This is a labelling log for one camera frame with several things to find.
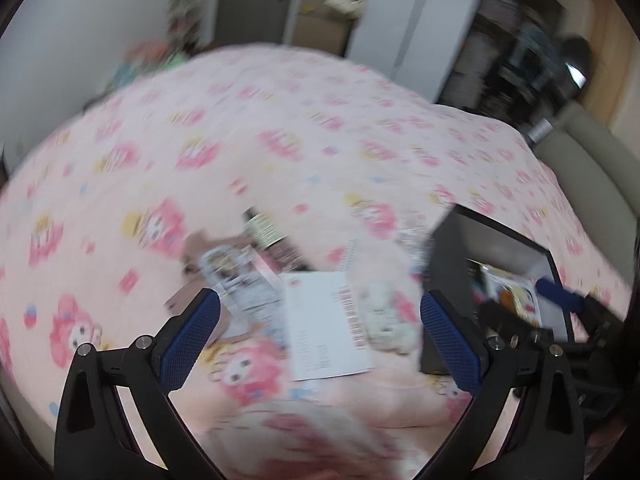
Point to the yellow printed package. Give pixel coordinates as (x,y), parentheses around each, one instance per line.
(515,292)

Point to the brown cardboard carton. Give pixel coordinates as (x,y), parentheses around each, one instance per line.
(325,15)

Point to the silver cylinder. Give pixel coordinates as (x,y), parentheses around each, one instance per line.
(541,131)

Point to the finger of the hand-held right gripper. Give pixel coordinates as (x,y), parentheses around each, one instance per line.
(510,320)
(555,292)

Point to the dark cluttered shelf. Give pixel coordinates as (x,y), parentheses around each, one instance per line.
(515,55)

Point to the clear packet with cartoon print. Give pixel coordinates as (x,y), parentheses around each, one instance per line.
(240,280)

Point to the white leaflet with red print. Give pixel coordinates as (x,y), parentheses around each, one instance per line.
(320,325)

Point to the black cardboard box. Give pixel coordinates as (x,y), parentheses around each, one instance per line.
(452,260)

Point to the small white plush toy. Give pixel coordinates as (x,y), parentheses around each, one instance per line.
(387,315)

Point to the white wardrobe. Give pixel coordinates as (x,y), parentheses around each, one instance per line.
(415,20)

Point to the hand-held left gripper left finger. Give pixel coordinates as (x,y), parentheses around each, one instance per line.
(192,340)

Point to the beige sock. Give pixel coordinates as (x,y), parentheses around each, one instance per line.
(200,250)

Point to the pink printed blanket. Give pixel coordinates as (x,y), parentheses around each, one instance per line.
(250,150)

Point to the grey door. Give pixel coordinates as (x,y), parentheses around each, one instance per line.
(250,5)

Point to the beige padded headboard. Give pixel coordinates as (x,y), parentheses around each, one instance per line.
(595,175)

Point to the dark brown bottle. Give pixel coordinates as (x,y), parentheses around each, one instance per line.
(272,237)

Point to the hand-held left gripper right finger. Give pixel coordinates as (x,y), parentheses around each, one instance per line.
(452,342)

